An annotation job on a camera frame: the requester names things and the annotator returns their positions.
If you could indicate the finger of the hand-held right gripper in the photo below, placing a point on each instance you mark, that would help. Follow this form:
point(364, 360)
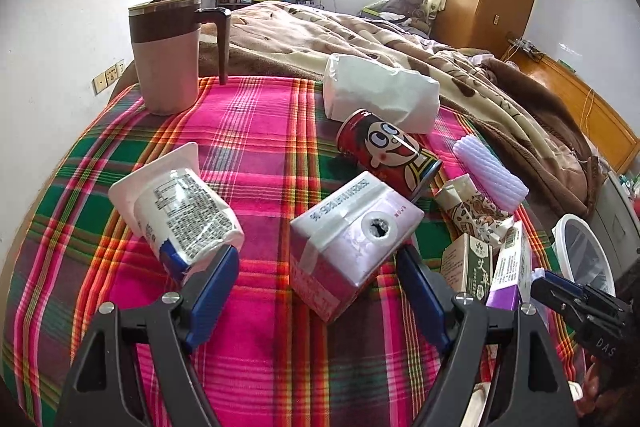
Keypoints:
point(575, 283)
point(560, 304)

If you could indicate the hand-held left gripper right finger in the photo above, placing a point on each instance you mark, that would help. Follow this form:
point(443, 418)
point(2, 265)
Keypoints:
point(420, 292)

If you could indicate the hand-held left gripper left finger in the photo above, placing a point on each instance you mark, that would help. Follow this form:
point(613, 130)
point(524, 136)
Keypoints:
point(215, 294)

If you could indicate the white trash bin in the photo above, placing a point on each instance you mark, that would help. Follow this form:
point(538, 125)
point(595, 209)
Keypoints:
point(585, 252)

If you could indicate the green and white small box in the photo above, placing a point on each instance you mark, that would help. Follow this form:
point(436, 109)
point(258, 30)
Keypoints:
point(467, 267)

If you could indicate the purple and white box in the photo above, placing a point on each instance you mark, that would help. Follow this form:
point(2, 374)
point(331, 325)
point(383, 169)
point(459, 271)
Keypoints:
point(510, 267)

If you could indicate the pink milk carton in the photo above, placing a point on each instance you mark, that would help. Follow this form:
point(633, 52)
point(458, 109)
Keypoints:
point(350, 247)

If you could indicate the red cartoon drink can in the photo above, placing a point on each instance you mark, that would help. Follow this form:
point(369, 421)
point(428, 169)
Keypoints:
point(385, 147)

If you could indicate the person's right hand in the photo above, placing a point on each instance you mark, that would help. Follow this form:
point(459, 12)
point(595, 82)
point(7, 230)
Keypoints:
point(597, 379)

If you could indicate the white yogurt cup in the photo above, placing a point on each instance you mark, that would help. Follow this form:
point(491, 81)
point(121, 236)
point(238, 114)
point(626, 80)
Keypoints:
point(180, 207)

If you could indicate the crumpled brown patterned wrapper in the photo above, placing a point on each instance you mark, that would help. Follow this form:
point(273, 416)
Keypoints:
point(475, 212)

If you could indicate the pink plaid blanket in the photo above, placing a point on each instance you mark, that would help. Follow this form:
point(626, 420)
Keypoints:
point(270, 147)

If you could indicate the wooden headboard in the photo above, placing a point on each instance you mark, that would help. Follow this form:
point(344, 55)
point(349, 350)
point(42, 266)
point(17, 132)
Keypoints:
point(590, 112)

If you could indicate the white tissue pack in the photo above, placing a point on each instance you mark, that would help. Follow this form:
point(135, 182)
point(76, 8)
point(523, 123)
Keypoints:
point(380, 92)

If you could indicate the brown and cream blanket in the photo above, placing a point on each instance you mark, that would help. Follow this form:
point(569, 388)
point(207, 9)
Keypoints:
point(450, 67)

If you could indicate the pink mug with brown lid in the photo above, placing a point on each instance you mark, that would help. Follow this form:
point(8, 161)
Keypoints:
point(165, 62)

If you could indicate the white power strip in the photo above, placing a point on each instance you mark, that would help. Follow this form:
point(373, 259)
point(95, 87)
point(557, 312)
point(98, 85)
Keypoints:
point(525, 46)

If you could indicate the brown teddy bear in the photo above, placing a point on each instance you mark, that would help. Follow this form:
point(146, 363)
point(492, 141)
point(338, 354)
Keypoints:
point(412, 4)

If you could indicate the wall socket panel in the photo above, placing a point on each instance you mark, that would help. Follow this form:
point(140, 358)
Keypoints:
point(109, 77)

